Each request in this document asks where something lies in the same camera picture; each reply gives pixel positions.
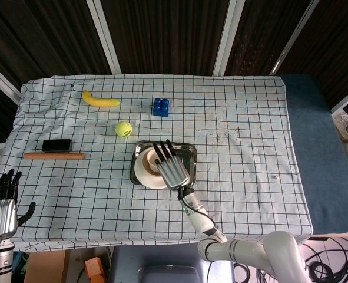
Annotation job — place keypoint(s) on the yellow-green tennis ball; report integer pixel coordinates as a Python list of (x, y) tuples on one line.
[(124, 129)]

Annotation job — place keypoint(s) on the brown cardboard box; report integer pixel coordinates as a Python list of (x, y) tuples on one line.
[(44, 265)]

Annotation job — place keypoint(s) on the white sneaker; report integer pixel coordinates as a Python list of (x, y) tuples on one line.
[(345, 126)]

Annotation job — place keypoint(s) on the white black checked tablecloth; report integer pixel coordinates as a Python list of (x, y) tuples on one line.
[(73, 191)]

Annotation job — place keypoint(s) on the wooden rolling pin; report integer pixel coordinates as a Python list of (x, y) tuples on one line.
[(53, 156)]

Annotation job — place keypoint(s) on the yellow banana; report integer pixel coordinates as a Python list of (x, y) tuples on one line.
[(100, 102)]

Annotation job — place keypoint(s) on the grey robot base body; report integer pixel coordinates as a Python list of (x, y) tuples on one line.
[(156, 259)]

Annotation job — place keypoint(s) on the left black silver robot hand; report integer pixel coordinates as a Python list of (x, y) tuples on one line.
[(0, 216)]

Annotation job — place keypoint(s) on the orange box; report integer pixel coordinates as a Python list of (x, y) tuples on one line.
[(94, 268)]

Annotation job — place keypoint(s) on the stainless steel rectangular tray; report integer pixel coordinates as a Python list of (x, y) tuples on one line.
[(188, 153)]

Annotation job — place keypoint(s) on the white round plate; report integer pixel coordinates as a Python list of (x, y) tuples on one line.
[(141, 177)]

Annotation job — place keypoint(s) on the beige bowl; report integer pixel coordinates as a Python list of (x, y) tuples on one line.
[(146, 165)]

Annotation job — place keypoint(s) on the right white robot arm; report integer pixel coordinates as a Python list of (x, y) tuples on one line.
[(200, 219)]

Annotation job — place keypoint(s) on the blue toy building block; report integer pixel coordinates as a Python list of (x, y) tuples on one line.
[(161, 108)]

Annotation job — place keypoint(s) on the green plastic bag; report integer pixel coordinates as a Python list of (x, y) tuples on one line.
[(20, 265)]

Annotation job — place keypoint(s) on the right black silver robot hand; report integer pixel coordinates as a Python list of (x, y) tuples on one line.
[(173, 174)]

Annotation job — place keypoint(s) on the white metal frame post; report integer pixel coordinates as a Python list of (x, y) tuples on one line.
[(293, 35), (347, 101), (3, 82), (104, 38), (228, 38)]

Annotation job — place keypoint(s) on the black board eraser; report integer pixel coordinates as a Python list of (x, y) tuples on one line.
[(56, 145)]

